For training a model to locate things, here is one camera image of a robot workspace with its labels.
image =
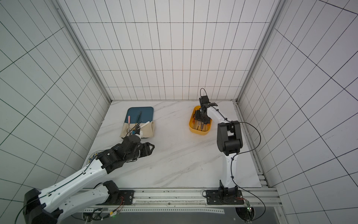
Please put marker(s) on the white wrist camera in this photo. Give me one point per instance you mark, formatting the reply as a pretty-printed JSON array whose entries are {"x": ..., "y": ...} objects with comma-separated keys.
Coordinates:
[
  {"x": 138, "y": 133},
  {"x": 204, "y": 100}
]

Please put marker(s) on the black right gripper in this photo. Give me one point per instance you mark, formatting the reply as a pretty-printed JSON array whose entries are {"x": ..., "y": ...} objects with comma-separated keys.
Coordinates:
[{"x": 202, "y": 115}]

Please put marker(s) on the beige linen cloth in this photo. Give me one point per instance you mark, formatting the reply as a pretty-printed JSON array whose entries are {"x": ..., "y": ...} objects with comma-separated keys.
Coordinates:
[{"x": 148, "y": 131}]

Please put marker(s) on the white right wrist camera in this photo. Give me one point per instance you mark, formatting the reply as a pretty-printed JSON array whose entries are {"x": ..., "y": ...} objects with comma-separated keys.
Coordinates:
[{"x": 204, "y": 100}]

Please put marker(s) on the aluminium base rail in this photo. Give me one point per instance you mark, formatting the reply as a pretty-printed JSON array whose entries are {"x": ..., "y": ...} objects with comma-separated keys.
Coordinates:
[{"x": 186, "y": 200}]

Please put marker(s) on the blue yellow patterned plate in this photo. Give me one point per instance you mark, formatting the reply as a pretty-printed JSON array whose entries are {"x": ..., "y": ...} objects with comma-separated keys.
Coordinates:
[{"x": 93, "y": 156}]

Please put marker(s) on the black slim utensil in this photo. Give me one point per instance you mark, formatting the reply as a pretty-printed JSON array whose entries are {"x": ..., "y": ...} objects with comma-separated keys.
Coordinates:
[{"x": 138, "y": 118}]

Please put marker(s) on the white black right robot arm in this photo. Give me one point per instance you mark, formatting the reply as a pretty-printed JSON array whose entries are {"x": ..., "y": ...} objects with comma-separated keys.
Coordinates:
[{"x": 229, "y": 142}]

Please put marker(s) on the pink handled spoon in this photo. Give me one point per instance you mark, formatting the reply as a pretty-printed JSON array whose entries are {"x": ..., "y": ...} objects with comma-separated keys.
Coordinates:
[{"x": 129, "y": 123}]

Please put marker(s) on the white handled utensil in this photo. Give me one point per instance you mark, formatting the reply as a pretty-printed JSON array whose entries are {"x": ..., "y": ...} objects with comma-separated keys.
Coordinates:
[{"x": 138, "y": 126}]

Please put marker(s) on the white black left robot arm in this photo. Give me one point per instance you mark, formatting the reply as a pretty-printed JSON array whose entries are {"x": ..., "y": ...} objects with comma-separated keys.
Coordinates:
[{"x": 63, "y": 199}]

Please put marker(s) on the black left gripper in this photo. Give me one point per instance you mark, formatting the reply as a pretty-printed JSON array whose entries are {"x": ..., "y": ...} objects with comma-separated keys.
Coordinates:
[{"x": 146, "y": 149}]

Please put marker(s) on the yellow plastic storage box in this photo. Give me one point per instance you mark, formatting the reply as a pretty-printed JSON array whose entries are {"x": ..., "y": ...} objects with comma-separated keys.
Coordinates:
[{"x": 198, "y": 127}]

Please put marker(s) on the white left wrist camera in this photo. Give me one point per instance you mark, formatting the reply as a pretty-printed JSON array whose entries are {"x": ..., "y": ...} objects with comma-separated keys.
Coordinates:
[{"x": 138, "y": 133}]

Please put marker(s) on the teal plastic tray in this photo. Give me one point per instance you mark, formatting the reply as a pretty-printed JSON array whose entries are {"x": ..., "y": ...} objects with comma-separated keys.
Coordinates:
[{"x": 133, "y": 112}]

